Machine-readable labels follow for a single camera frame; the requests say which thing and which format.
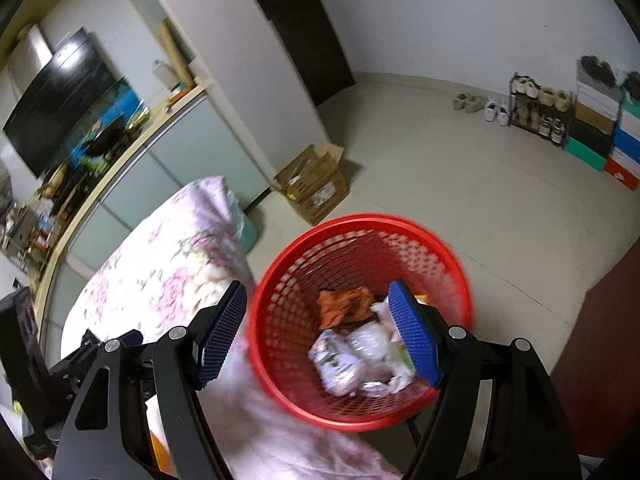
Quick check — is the red plastic mesh basket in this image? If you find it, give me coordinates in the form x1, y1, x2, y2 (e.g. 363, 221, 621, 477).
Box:
248, 214, 474, 432

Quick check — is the black range hood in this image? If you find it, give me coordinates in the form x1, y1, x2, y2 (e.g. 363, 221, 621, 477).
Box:
3, 29, 116, 178

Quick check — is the brown wrapper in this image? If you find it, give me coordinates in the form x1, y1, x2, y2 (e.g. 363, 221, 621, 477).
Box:
316, 286, 376, 333

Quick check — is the stack of shoe boxes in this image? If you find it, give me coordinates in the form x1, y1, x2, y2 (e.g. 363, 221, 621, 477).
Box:
564, 55, 639, 191

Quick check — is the white plastic bottle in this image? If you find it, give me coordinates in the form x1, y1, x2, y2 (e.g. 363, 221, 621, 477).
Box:
152, 60, 181, 91

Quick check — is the white sneakers pair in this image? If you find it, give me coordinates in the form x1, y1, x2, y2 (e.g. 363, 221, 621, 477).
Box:
484, 100, 510, 127

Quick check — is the pink floral table cloth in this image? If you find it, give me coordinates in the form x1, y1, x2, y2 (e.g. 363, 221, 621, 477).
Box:
8, 175, 407, 480

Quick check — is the black wok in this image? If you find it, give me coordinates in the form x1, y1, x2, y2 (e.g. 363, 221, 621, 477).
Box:
81, 126, 125, 160

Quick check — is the green trash bin with bag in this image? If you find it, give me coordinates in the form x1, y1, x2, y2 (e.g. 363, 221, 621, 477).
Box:
233, 208, 259, 254

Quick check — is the cardboard box on floor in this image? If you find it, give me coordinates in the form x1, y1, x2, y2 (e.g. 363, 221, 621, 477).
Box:
270, 143, 349, 226

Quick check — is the clear plastic bag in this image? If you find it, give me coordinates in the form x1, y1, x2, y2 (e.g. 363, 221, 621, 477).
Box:
347, 298, 416, 399

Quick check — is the beige slippers pair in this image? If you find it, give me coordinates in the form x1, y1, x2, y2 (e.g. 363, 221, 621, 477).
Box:
452, 92, 485, 114

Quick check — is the wooden cutting board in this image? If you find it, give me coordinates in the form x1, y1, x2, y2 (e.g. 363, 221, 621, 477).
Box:
158, 18, 195, 89

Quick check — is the cat print watsons packet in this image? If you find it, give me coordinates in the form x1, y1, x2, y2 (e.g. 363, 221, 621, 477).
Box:
308, 330, 372, 396

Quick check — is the black shoe rack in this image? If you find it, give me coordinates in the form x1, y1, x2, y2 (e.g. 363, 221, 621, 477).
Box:
509, 73, 575, 148

